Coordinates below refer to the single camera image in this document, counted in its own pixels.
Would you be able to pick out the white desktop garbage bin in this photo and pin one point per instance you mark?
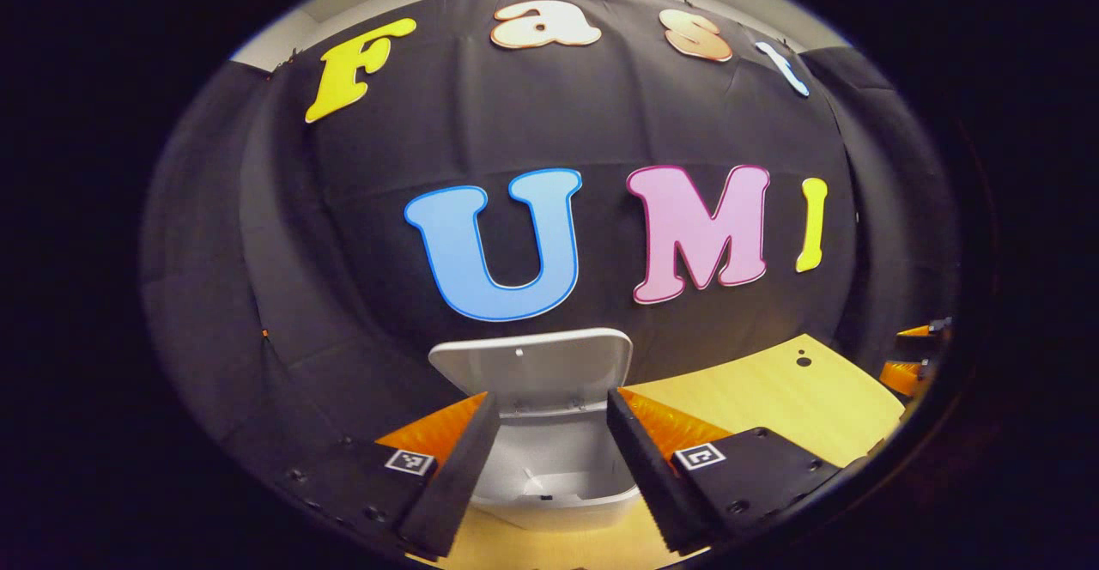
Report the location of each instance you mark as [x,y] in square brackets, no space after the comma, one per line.
[532,364]

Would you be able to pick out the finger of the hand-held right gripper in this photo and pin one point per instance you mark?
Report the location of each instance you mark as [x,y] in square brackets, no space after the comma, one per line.
[923,330]
[901,377]

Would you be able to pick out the black backdrop cloth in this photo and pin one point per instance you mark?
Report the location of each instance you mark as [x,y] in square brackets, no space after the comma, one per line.
[601,124]

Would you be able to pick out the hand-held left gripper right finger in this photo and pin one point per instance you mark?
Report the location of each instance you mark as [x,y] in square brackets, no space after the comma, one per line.
[648,484]

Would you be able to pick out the wooden desktop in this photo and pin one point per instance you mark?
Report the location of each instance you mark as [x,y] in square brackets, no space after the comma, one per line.
[773,398]

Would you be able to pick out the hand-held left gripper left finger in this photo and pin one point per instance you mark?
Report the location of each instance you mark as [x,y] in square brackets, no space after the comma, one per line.
[451,484]

